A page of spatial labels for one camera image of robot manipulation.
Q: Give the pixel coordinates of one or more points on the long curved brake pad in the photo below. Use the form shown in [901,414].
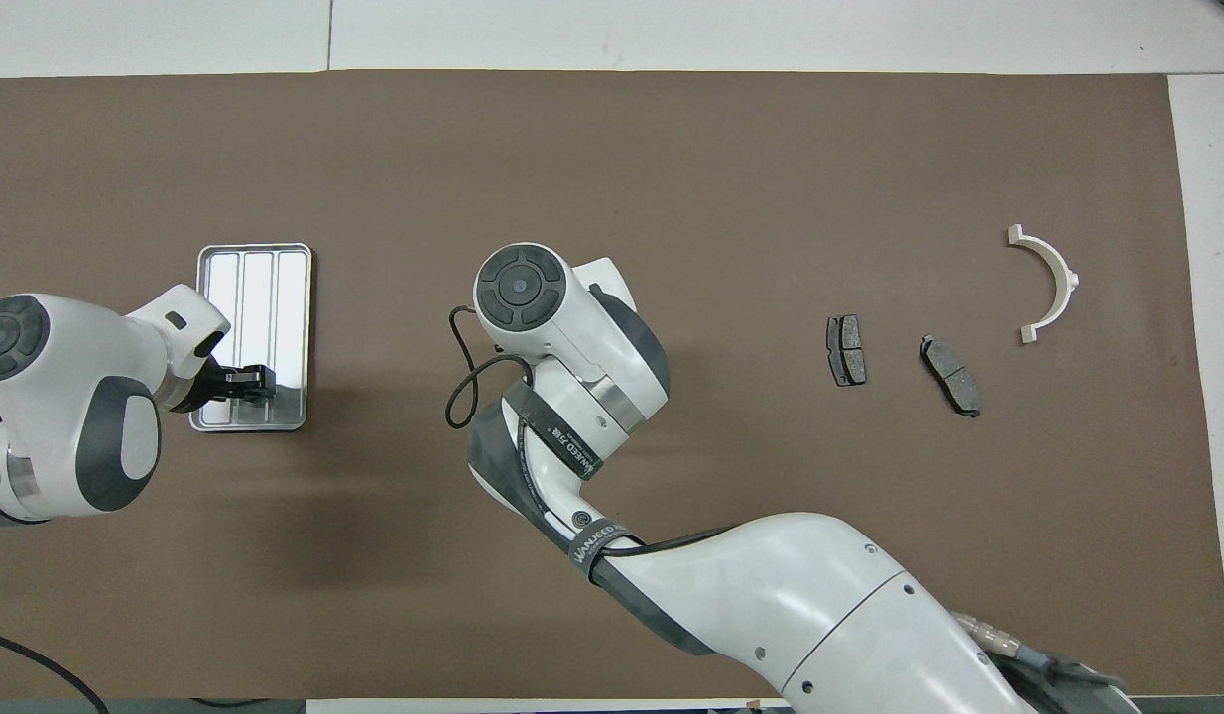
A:
[954,377]

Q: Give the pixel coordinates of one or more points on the white semicircular plastic clamp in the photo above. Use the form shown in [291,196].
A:
[1065,288]

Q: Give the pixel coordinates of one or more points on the silver metal tray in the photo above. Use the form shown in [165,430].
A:
[275,288]

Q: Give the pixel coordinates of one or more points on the brown table mat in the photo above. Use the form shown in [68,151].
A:
[771,149]

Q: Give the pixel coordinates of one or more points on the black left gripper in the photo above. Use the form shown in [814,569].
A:
[215,385]

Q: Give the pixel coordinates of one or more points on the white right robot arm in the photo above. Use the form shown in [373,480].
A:
[820,615]

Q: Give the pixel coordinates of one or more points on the short rectangular brake pad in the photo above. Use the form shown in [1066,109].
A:
[847,350]

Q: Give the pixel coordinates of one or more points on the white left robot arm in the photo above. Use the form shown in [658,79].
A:
[57,416]

